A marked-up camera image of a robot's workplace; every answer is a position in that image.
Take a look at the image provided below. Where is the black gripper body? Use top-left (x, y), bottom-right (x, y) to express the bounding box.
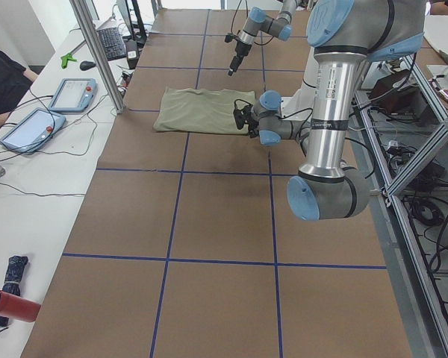
top-left (235, 39), bottom-right (252, 60)
top-left (242, 106), bottom-right (259, 135)

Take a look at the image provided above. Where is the green long-sleeve shirt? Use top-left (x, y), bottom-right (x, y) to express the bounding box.
top-left (153, 88), bottom-right (255, 135)

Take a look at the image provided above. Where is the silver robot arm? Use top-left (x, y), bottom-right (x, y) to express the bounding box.
top-left (233, 1), bottom-right (426, 221)
top-left (225, 0), bottom-right (315, 76)

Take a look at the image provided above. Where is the black power adapter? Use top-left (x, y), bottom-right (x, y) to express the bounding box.
top-left (125, 40), bottom-right (140, 69)

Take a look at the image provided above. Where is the black keyboard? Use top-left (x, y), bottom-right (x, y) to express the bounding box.
top-left (97, 28), bottom-right (126, 61)

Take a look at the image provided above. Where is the black computer mouse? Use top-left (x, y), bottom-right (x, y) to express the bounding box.
top-left (79, 60), bottom-right (96, 71)

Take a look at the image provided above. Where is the far blue teach pendant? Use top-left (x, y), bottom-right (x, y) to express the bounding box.
top-left (48, 78), bottom-right (97, 114)

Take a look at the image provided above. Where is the blue teach pendant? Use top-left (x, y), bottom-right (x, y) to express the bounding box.
top-left (0, 108), bottom-right (66, 153)
top-left (48, 78), bottom-right (97, 114)

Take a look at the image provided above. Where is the green plastic clamp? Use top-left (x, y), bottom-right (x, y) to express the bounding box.
top-left (60, 52), bottom-right (77, 69)

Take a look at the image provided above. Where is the near blue teach pendant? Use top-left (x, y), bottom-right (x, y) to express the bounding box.
top-left (0, 108), bottom-right (66, 153)

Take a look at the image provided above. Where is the person in black shirt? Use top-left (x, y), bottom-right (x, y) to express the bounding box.
top-left (0, 50), bottom-right (38, 127)

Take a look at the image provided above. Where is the folded dark blue umbrella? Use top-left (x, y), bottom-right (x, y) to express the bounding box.
top-left (0, 255), bottom-right (28, 327)

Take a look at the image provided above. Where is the red cylindrical bottle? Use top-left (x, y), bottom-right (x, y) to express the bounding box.
top-left (0, 290), bottom-right (41, 322)

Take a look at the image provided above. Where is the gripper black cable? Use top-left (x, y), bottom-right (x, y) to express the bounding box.
top-left (232, 98), bottom-right (376, 183)
top-left (223, 0), bottom-right (273, 48)

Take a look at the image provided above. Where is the aluminium frame post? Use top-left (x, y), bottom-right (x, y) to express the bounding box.
top-left (69, 0), bottom-right (125, 114)

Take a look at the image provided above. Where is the aluminium side frame rail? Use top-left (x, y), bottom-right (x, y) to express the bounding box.
top-left (354, 55), bottom-right (448, 358)

